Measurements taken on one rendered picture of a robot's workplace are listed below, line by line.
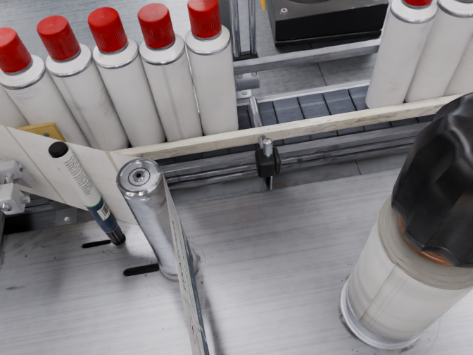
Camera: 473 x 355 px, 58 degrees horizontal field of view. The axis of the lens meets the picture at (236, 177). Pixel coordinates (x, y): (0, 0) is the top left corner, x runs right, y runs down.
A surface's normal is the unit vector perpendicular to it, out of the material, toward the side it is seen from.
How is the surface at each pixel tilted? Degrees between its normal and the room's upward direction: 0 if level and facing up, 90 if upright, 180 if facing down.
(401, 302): 91
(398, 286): 87
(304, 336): 0
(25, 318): 0
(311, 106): 0
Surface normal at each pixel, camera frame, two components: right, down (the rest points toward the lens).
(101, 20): -0.07, -0.58
